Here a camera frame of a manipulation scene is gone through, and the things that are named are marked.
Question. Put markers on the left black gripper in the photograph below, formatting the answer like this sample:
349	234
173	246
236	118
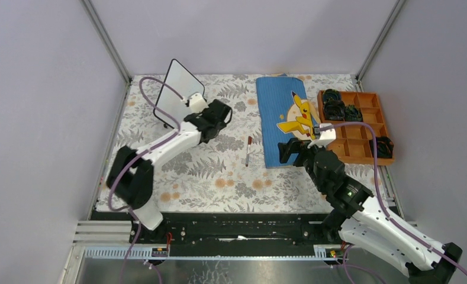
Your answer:
221	125

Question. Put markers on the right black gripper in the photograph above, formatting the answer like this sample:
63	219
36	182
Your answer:
294	145

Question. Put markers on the red-capped whiteboard marker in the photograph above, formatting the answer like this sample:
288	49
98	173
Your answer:
249	143

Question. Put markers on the small black-framed whiteboard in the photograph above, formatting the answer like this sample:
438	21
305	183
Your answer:
172	109

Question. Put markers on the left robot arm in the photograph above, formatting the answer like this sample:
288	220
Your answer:
132	172

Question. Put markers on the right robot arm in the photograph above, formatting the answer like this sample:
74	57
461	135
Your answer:
359	217

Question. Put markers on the blue Pikachu cloth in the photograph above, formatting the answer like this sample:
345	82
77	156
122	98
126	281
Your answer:
285	113

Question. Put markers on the rolled dark tie middle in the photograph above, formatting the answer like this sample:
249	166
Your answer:
334	110

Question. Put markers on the rolled dark tie top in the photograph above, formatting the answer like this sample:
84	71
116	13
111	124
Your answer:
330	95

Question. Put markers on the orange wooden compartment tray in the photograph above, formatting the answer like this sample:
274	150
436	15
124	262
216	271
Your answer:
352	143

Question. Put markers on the floral patterned table mat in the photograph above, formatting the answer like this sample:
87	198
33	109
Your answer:
213	177

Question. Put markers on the rolled dark tie small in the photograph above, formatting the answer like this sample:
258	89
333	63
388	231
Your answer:
352	114

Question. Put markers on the rolled dark tie lower right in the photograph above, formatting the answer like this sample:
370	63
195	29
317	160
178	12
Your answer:
383	147

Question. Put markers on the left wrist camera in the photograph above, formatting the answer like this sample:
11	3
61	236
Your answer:
196	103

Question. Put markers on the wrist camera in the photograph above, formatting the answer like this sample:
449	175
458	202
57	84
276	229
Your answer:
324	135
196	103

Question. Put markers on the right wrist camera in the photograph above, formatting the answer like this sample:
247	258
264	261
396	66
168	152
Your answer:
324	135

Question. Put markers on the white slotted cable duct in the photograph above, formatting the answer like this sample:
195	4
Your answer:
159	253

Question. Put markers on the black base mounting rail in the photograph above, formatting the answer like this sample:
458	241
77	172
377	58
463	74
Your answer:
234	234

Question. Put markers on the left aluminium frame post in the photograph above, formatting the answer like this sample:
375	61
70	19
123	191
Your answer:
106	40

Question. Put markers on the aluminium frame post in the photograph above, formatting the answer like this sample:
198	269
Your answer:
106	40
389	23

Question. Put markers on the right aluminium frame post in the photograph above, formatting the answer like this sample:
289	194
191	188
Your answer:
389	23

